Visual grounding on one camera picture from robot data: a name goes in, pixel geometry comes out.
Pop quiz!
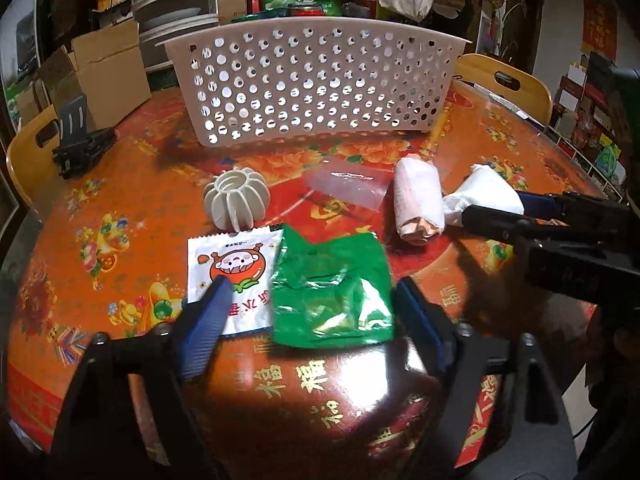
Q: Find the green plastic bag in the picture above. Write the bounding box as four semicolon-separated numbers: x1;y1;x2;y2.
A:
270;225;396;350

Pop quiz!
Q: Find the pink towel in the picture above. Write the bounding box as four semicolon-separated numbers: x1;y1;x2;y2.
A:
392;157;446;246

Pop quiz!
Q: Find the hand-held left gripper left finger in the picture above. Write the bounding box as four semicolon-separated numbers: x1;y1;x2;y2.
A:
47;276;236;480

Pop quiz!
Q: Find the white ribbed round holder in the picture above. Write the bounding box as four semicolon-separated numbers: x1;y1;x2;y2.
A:
202;169;271;233

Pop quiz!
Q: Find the brown cardboard carton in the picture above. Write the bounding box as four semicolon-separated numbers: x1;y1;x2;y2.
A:
218;0;249;25

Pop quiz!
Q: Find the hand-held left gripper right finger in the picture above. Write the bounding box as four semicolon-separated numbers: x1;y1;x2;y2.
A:
394;276;583;480

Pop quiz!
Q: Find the red-lidded pickle jar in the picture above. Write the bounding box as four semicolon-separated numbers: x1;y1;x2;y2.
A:
287;2;326;18

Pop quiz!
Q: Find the black phone holder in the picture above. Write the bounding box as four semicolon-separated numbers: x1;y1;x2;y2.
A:
52;95;118;181

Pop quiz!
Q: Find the white tissue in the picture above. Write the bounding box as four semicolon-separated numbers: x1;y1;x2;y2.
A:
442;162;525;227

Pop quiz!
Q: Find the red wall poster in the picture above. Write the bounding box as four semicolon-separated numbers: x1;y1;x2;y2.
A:
582;0;618;61

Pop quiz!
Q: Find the open cardboard box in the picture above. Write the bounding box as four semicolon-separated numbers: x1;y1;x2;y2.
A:
39;20;153;131

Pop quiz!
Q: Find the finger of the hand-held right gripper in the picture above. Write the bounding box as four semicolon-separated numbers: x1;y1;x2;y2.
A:
461;204;538;243
515;191;568;218

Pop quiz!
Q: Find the wooden chair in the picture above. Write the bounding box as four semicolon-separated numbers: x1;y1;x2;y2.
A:
454;53;553;128
6;105;66;201

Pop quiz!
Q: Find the clear plastic bag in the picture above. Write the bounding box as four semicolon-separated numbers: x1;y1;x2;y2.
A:
300;156;396;211

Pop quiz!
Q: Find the white perforated plastic basket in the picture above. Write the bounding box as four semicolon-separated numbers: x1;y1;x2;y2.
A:
164;15;473;148

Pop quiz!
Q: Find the dark mirrored wardrobe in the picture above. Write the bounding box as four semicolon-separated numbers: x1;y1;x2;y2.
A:
0;0;101;111

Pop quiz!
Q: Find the white printed cartoon packet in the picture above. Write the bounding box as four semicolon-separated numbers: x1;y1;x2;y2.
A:
186;225;285;337

